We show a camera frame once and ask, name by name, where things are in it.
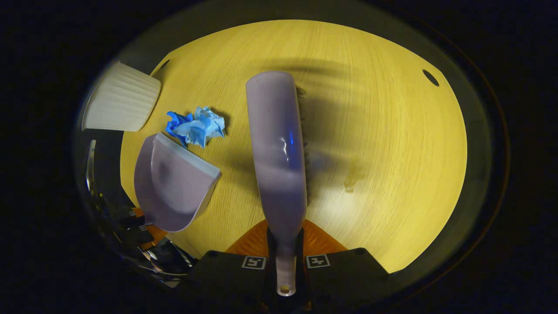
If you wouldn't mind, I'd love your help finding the pale pink small broom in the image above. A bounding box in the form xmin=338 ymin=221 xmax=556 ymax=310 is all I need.
xmin=245 ymin=71 xmax=311 ymax=297

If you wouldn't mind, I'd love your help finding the pale pink dustpan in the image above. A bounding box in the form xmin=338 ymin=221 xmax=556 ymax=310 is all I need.
xmin=134 ymin=133 xmax=222 ymax=232

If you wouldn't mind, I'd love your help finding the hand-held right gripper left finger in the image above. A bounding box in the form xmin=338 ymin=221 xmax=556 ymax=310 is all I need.
xmin=188 ymin=219 xmax=278 ymax=310

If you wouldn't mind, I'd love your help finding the white ribbed garbage bin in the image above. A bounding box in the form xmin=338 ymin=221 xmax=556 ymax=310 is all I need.
xmin=82 ymin=61 xmax=162 ymax=132

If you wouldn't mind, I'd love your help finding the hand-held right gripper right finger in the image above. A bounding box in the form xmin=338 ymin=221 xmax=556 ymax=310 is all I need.
xmin=296 ymin=219 xmax=391 ymax=309

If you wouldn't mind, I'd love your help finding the blue paper trash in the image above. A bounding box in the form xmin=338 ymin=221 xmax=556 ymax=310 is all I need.
xmin=166 ymin=106 xmax=226 ymax=149

